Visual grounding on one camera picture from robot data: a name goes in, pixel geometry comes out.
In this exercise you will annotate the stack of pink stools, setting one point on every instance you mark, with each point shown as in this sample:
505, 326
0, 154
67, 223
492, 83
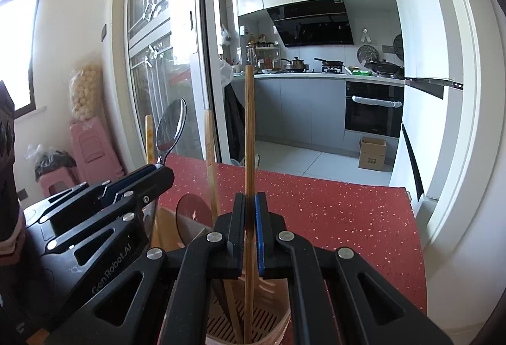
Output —
96, 160

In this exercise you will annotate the yellow patterned chopstick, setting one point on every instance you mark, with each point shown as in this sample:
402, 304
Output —
151, 154

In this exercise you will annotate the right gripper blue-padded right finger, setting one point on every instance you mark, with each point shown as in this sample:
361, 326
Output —
336, 297

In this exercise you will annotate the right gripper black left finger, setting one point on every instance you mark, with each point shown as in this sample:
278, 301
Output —
163, 300

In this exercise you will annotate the plain wooden chopstick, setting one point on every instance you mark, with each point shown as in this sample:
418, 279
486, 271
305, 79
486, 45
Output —
249, 192
215, 209

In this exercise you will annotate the bag of yellow balls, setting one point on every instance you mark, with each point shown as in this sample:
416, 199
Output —
85, 91

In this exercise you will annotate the built-in black oven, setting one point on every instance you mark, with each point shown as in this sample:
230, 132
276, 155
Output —
374, 108

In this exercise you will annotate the black range hood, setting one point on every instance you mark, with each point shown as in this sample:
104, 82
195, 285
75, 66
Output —
312, 23

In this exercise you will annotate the cooking pot on stove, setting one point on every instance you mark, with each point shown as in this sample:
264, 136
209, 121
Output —
295, 65

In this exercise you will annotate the grey lower kitchen cabinets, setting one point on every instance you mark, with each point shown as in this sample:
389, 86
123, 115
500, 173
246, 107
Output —
303, 111

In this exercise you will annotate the sliding glass door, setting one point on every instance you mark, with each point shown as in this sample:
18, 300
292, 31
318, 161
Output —
159, 51

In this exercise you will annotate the pink stool with bag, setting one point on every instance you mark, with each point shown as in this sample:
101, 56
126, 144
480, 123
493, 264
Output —
56, 181

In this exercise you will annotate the black frying pan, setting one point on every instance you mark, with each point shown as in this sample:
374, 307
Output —
331, 66

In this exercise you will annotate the dark translucent spoon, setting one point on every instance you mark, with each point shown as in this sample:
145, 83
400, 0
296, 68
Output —
194, 218

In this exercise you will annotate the black wok on counter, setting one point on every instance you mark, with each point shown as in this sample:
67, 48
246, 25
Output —
386, 69

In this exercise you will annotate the white refrigerator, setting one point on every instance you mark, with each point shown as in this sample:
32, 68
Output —
432, 98

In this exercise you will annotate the cardboard box on floor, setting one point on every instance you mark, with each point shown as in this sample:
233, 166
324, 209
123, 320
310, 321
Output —
372, 153

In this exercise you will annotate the black plastic bag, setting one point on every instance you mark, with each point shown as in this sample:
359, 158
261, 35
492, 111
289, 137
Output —
49, 161

